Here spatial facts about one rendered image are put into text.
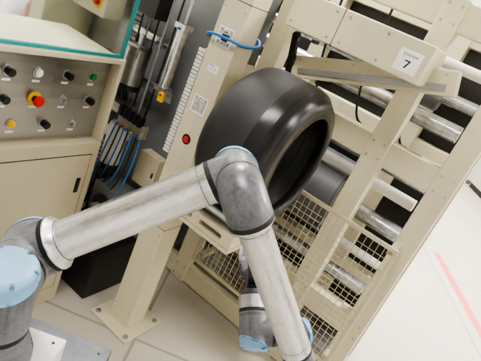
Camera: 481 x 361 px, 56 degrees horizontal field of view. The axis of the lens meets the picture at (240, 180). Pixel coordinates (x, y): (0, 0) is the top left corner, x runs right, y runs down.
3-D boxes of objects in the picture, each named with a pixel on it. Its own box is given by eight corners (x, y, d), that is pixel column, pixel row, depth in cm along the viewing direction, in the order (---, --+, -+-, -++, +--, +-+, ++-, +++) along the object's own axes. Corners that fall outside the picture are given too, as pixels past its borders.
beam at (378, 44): (283, 23, 190) (298, -13, 185) (307, 32, 212) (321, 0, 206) (415, 86, 166) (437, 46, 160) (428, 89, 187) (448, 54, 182)
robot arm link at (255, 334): (268, 353, 143) (236, 353, 141) (266, 312, 149) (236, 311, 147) (274, 349, 135) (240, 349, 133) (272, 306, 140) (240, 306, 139)
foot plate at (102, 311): (89, 310, 232) (90, 306, 231) (128, 292, 254) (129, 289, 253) (124, 344, 221) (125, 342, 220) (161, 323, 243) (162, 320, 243)
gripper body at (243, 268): (238, 263, 156) (239, 298, 150) (240, 255, 148) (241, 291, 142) (260, 263, 156) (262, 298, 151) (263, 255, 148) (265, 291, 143)
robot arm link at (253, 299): (239, 306, 139) (270, 306, 140) (239, 290, 142) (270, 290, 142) (237, 312, 147) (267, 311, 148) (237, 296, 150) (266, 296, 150)
